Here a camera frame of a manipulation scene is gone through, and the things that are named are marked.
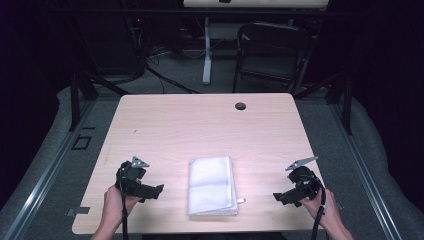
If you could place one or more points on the white desk leg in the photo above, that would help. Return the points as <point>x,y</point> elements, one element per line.
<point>207,60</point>

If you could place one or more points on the black horizontal frame bar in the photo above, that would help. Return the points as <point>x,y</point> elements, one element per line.
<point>160,12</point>

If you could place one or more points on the person's left hand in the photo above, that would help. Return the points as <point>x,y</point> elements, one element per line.
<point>113,206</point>

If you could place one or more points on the black folding chair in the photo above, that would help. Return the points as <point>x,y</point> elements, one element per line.
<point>273,43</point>

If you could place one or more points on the black metal frame stand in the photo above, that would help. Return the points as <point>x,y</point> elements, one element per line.
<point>74,100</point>
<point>347,106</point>

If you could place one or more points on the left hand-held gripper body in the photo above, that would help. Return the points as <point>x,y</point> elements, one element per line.
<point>130,176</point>

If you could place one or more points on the dark equipment cabinet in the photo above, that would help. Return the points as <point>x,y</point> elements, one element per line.
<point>113,46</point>

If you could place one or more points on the metal floor rail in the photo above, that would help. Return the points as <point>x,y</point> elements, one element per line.
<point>363,173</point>
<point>46,180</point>

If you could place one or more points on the white cloth with arrow print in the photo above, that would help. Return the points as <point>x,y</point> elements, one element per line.
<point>211,185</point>

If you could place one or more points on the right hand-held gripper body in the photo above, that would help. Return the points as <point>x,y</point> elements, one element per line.
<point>305,181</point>

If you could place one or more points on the grey tape strip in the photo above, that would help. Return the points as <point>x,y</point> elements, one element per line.
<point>78,211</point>
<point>340,205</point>

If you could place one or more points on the person's right hand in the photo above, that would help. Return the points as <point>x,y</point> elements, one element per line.
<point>328,211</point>

